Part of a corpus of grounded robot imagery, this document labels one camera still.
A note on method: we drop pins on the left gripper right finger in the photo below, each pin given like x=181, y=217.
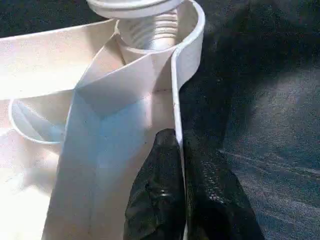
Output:
x=220, y=212

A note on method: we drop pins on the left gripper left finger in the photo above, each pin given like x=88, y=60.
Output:
x=155, y=200

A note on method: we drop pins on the white plastic table top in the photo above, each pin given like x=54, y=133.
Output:
x=75, y=75

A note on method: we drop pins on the white plastic table leg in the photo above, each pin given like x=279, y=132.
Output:
x=140, y=10

